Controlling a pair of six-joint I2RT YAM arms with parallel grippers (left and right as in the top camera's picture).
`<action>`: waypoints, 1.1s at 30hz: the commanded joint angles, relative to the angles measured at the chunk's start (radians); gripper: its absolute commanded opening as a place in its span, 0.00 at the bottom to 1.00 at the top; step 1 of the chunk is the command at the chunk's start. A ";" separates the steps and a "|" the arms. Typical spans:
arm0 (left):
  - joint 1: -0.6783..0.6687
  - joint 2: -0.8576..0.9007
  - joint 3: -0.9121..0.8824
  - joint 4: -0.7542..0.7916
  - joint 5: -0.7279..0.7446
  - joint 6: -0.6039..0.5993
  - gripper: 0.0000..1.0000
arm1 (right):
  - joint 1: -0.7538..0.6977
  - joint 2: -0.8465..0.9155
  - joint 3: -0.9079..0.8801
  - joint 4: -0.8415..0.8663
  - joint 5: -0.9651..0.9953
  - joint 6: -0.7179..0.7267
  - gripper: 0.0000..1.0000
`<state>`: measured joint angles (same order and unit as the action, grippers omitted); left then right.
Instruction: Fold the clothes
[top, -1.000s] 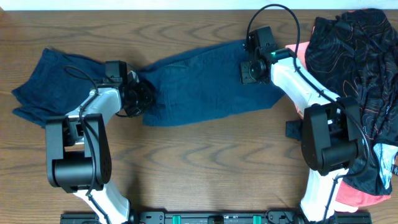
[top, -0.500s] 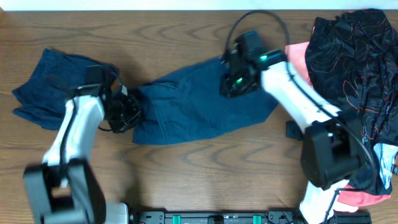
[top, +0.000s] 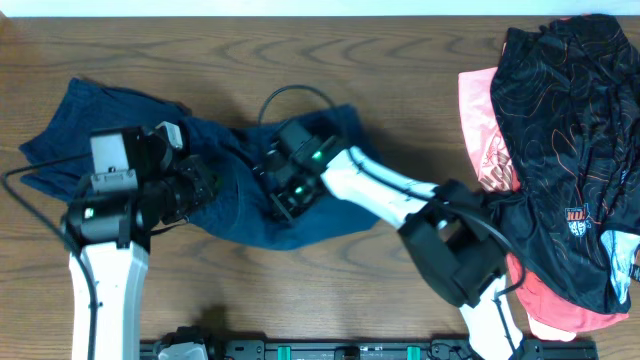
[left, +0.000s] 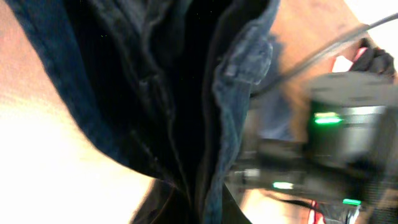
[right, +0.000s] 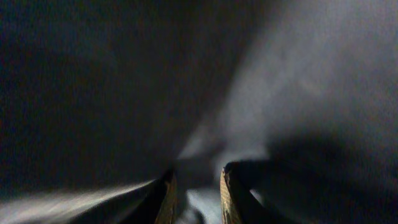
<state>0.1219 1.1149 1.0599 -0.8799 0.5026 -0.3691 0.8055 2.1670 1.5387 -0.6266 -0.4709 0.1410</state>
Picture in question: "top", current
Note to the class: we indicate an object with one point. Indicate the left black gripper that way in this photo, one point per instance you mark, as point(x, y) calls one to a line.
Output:
point(191, 169)

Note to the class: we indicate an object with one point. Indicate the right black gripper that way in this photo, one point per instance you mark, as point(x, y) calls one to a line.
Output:
point(280, 195)

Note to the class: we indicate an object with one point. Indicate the dark blue denim shorts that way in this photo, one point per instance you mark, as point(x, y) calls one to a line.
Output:
point(242, 210)

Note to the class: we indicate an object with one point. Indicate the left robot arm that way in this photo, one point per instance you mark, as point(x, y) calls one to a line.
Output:
point(144, 183)

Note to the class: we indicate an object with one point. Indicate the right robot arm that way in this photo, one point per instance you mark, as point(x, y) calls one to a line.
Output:
point(458, 251)

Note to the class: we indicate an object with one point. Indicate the folded dark blue shorts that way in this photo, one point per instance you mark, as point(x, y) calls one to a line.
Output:
point(85, 107)

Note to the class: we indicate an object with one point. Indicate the black patterned orange-line garment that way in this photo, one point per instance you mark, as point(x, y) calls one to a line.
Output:
point(566, 100)

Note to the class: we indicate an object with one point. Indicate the coral red garment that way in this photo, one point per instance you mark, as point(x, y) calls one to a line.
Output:
point(550, 317)

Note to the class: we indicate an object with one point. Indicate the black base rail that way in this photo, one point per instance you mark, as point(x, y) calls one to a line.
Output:
point(198, 343)

